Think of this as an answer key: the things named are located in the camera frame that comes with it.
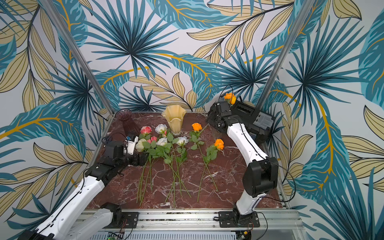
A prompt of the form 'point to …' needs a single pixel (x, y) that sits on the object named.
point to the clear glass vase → (217, 135)
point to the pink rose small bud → (165, 133)
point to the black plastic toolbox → (259, 123)
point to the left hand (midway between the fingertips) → (140, 154)
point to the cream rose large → (142, 146)
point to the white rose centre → (163, 142)
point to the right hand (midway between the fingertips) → (212, 120)
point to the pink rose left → (145, 132)
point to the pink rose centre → (151, 141)
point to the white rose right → (181, 157)
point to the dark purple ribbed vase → (127, 125)
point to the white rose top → (162, 129)
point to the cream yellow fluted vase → (174, 114)
